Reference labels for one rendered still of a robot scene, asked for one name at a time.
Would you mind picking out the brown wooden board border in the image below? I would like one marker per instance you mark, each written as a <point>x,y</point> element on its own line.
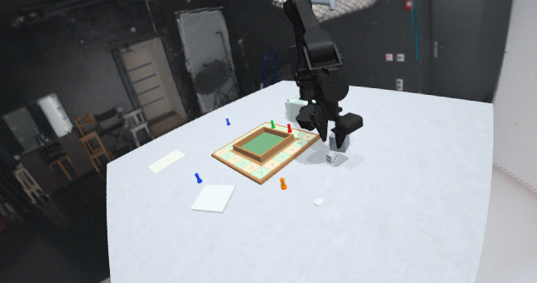
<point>272,172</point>

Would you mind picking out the white die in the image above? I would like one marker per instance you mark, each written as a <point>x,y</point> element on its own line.
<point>332,157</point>

